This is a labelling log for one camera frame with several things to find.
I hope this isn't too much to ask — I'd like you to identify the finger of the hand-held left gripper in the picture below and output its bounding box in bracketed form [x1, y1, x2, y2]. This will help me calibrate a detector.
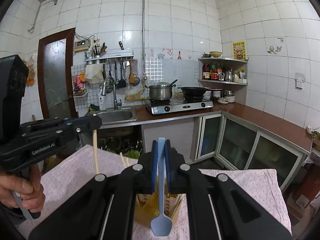
[25, 116, 103, 128]
[21, 124, 102, 143]

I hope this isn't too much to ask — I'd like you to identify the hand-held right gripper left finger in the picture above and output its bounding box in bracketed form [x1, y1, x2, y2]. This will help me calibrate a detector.
[29, 140, 160, 240]

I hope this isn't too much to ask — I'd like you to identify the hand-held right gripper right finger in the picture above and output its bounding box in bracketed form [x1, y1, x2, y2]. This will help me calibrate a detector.
[165, 141, 292, 240]

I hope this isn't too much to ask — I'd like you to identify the yellow perforated utensil holder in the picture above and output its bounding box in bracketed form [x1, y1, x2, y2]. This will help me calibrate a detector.
[134, 192, 184, 230]

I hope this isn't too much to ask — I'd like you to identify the blue plastic spoon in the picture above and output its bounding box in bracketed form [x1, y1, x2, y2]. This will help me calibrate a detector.
[150, 137, 173, 237]

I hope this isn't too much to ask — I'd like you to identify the person's left hand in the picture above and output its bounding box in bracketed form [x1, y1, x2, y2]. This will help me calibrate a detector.
[0, 165, 47, 213]

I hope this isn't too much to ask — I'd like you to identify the hanging orange plastic bag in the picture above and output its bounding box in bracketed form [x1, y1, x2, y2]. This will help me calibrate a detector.
[24, 55, 37, 87]

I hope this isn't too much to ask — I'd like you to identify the floral tablecloth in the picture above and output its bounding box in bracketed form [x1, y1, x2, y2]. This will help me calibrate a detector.
[17, 144, 292, 240]

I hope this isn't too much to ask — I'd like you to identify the steel sink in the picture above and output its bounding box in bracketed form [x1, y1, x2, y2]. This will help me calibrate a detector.
[86, 107, 137, 127]

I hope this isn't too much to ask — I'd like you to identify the brown frosted glass door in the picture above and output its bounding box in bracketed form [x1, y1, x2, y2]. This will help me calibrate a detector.
[37, 27, 78, 120]

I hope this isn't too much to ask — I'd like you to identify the steel faucet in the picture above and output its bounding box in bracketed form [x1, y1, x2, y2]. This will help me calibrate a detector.
[100, 76, 122, 110]

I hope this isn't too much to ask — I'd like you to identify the white hanging bag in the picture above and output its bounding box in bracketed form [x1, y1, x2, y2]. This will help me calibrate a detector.
[85, 64, 103, 84]

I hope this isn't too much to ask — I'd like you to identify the steel gas stove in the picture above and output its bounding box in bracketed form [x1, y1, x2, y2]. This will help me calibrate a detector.
[145, 97, 214, 115]

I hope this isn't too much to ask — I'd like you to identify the black hanging spatula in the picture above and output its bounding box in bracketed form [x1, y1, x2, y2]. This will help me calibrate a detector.
[117, 60, 128, 89]

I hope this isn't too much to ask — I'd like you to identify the steel cooking pot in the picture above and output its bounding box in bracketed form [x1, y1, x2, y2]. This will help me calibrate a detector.
[145, 82, 177, 100]

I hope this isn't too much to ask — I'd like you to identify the utensil cup with chopsticks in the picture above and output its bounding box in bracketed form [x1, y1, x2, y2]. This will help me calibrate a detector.
[92, 43, 107, 57]

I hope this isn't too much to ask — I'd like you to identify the brown control box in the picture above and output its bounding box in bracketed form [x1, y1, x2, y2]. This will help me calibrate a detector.
[74, 40, 91, 52]

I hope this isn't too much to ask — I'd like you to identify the glass door cabinet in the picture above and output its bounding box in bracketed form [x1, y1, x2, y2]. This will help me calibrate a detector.
[197, 112, 310, 193]

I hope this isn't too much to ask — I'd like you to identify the hanging wooden cutting board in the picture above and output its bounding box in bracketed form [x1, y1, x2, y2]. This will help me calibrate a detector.
[129, 59, 138, 84]

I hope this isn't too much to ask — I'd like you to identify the black wok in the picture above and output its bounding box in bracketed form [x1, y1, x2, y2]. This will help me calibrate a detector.
[180, 86, 223, 97]

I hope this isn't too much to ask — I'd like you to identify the stack of white bowls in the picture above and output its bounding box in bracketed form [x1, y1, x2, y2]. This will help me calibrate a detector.
[212, 90, 235, 104]

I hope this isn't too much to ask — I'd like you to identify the brown kitchen counter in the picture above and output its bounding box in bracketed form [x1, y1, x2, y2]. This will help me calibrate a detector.
[85, 102, 314, 153]

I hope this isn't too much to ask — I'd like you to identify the row of sauce bottles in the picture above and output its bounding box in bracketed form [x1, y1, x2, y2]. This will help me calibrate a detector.
[202, 62, 223, 80]

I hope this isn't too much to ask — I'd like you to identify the grey corner shelf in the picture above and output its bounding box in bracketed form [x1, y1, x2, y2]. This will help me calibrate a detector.
[198, 57, 249, 85]

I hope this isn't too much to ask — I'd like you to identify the yellow hose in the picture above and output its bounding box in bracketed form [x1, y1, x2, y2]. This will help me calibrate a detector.
[124, 85, 150, 102]

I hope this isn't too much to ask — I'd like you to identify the steel wall rack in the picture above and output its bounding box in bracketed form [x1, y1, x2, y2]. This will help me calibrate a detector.
[84, 51, 134, 62]

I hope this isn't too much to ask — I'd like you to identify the thin wall conduit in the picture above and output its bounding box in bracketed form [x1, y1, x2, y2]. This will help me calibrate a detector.
[27, 0, 145, 33]

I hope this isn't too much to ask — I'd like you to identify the steel wall pipe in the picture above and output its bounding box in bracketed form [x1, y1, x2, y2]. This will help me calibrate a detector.
[140, 0, 147, 74]

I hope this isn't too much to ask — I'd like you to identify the yellow wall poster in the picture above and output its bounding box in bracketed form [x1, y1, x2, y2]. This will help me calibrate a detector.
[232, 41, 247, 61]

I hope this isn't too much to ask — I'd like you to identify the white wall socket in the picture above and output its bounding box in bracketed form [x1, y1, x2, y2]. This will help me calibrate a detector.
[295, 72, 306, 88]

